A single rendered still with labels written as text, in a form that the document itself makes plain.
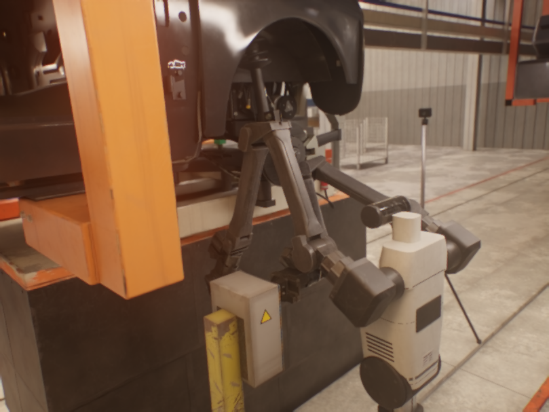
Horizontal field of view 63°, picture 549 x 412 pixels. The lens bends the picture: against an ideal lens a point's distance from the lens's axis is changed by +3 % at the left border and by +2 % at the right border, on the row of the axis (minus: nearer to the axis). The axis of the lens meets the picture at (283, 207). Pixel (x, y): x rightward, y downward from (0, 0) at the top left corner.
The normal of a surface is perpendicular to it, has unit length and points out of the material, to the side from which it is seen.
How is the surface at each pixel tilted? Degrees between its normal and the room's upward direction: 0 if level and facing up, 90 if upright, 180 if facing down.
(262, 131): 90
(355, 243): 90
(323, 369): 90
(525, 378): 0
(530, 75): 90
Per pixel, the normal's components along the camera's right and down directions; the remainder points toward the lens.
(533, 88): -0.72, 0.20
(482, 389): -0.05, -0.97
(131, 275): 0.69, 0.14
